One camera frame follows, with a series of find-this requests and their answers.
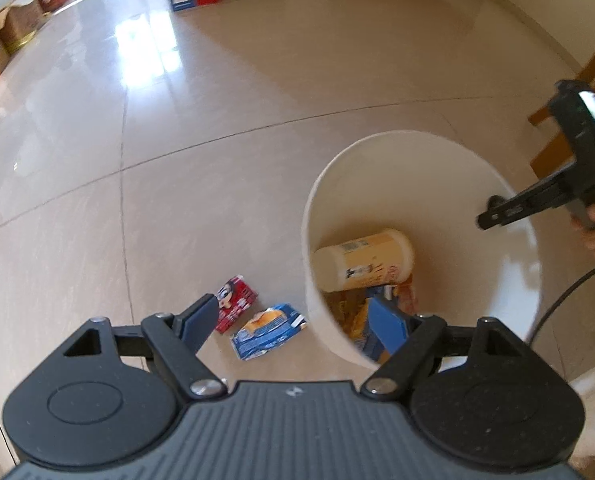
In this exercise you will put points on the red cartoon print carton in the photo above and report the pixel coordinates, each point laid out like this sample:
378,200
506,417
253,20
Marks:
237,305

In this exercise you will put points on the blue snack packet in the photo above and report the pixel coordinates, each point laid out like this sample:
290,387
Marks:
267,330

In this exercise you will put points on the cream paper cup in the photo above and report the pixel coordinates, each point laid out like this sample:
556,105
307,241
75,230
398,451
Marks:
362,260

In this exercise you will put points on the yellow snack wrapper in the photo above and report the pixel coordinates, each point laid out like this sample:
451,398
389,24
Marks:
350,317

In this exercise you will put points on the brown patterned box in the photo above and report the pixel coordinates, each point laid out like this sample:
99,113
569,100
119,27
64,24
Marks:
20,25

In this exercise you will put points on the white plastic bin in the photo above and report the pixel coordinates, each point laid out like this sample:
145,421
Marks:
427,185

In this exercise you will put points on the wooden chair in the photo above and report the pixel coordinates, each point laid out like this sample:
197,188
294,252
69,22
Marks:
550,155

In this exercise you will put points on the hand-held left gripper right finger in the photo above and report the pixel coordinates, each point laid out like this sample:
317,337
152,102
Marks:
387,325

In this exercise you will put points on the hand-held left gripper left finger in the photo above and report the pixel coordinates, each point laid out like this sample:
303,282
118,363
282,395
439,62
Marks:
200,322

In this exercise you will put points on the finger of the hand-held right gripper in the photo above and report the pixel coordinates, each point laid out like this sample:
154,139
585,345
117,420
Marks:
522,205

